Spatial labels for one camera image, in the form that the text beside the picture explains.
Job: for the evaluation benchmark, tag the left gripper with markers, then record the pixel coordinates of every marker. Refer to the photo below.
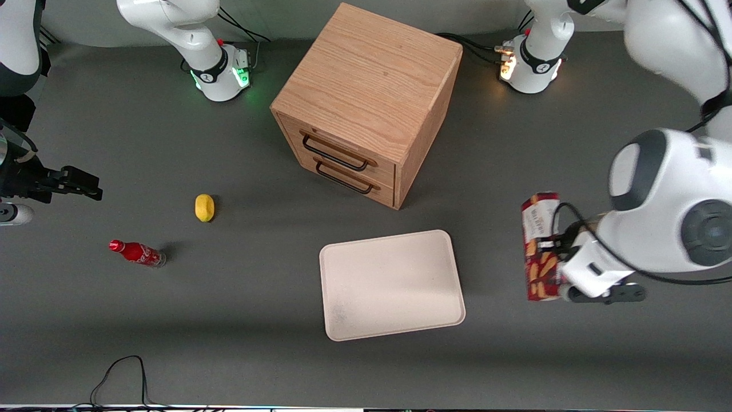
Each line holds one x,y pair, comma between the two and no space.
568,238

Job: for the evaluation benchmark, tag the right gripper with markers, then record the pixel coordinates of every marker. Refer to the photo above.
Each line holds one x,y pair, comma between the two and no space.
22,176

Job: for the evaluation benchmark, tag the red tartan cookie box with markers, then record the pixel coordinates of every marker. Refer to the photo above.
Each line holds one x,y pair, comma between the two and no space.
540,274

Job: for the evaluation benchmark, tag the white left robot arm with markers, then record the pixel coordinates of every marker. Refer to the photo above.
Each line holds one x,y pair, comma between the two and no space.
657,189

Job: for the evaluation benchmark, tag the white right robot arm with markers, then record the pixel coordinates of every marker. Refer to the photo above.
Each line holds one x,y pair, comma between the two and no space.
189,34

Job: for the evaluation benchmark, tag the cream rectangular plastic tray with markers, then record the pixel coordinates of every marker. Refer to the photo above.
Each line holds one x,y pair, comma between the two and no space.
392,283

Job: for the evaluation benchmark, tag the red cola bottle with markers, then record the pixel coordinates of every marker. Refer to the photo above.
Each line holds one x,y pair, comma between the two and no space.
137,252

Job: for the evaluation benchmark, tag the yellow lemon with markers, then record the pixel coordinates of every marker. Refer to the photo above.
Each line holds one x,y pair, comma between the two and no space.
204,208

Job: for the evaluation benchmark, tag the wooden drawer front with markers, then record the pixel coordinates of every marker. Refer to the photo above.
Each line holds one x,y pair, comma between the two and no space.
384,170
385,195

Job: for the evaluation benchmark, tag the wooden drawer cabinet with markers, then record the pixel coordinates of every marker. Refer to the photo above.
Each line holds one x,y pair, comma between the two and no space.
366,80

